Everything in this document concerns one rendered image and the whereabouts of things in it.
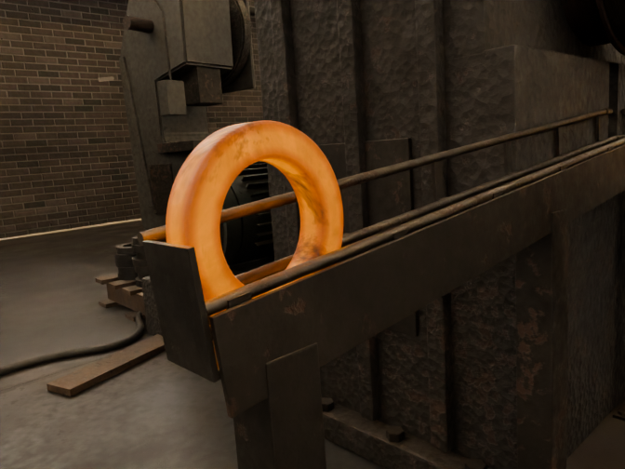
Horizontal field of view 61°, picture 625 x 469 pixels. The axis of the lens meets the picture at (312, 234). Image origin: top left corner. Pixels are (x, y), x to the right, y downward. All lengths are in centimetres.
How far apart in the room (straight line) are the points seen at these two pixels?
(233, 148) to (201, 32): 491
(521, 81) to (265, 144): 64
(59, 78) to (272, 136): 645
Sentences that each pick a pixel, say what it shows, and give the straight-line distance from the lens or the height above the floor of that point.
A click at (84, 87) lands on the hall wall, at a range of 696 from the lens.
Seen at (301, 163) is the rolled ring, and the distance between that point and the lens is 49.
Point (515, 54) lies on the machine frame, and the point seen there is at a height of 85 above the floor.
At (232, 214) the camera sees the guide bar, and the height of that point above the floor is 66.
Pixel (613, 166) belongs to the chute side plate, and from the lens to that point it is 111.
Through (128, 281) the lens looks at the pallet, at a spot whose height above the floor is 14.
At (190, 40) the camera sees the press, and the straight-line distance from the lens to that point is 522.
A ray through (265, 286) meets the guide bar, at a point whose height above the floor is 61.
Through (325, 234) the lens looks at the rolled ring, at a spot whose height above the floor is 64.
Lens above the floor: 72
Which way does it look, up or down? 9 degrees down
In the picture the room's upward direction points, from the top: 4 degrees counter-clockwise
